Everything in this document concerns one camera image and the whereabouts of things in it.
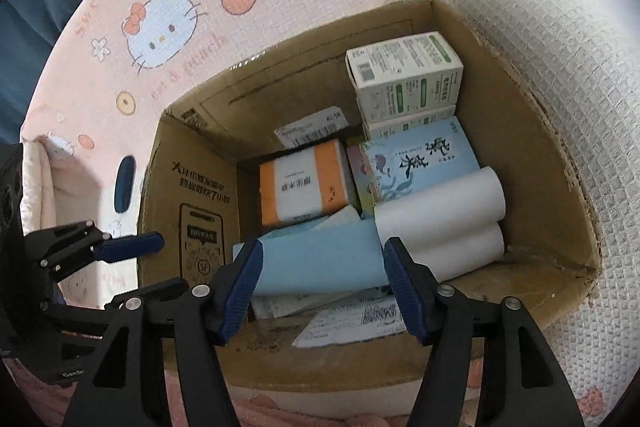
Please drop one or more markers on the white shipping label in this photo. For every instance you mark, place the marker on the white shipping label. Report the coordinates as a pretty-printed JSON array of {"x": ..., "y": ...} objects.
[{"x": 310, "y": 129}]

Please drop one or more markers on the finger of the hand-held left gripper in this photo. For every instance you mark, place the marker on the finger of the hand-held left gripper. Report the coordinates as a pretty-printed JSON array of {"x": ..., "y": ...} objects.
[
  {"x": 95, "y": 314},
  {"x": 132, "y": 246}
]

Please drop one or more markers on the navy glasses case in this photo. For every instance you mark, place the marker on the navy glasses case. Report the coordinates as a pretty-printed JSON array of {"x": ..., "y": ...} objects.
[{"x": 125, "y": 184}]

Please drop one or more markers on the light blue glasses case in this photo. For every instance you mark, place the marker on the light blue glasses case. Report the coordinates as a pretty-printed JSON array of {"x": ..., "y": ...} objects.
[{"x": 320, "y": 257}]

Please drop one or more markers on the orange and white box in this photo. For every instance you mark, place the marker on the orange and white box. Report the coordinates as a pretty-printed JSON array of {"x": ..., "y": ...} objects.
[{"x": 300, "y": 187}]

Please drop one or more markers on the pale teal packet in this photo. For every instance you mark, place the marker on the pale teal packet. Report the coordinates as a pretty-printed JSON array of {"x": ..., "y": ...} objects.
[{"x": 335, "y": 217}]

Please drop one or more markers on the flat white and green box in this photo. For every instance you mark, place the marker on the flat white and green box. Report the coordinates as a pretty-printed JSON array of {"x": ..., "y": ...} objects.
[{"x": 400, "y": 124}]

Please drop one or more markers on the dark blue cloth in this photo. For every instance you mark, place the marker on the dark blue cloth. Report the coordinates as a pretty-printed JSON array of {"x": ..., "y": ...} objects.
[{"x": 30, "y": 32}]

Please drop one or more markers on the white paper roll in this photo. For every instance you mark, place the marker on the white paper roll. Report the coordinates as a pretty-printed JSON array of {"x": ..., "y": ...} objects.
[
  {"x": 460, "y": 252},
  {"x": 440, "y": 202}
]

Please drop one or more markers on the brown cardboard box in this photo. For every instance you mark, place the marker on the brown cardboard box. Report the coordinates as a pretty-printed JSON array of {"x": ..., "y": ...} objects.
[{"x": 525, "y": 207}]

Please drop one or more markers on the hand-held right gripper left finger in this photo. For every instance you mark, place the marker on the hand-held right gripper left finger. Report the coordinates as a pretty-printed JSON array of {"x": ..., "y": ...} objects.
[{"x": 245, "y": 287}]

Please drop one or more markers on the green and white medicine box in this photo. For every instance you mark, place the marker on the green and white medicine box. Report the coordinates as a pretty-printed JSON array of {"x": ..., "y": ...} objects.
[{"x": 400, "y": 77}]

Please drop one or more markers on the pink printed box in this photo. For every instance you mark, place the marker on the pink printed box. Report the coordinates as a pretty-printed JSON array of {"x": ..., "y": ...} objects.
[{"x": 357, "y": 177}]

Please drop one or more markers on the blue and white printed box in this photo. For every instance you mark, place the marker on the blue and white printed box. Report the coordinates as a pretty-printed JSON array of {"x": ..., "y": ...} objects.
[{"x": 425, "y": 162}]

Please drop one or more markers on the white printed receipt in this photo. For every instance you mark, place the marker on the white printed receipt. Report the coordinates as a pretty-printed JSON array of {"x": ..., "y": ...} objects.
[{"x": 350, "y": 324}]

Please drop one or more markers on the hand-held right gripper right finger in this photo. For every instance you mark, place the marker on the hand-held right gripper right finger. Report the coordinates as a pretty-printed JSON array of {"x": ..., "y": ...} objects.
[{"x": 402, "y": 287}]

